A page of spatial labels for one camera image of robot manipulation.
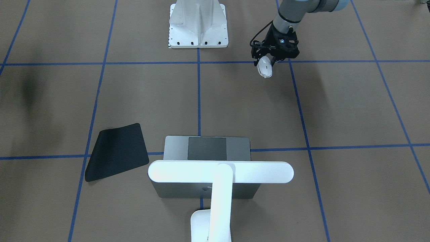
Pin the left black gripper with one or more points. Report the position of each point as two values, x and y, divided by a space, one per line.
270 41

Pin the dark mouse pad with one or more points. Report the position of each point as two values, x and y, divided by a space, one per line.
115 151

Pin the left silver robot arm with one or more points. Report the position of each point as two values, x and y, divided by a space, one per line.
291 13

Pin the white desk lamp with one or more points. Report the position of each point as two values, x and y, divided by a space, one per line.
213 224

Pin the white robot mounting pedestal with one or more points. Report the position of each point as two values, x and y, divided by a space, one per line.
198 24

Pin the white computer mouse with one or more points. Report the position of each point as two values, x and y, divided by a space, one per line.
264 67

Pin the grey laptop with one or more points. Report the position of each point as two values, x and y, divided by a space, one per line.
186 170

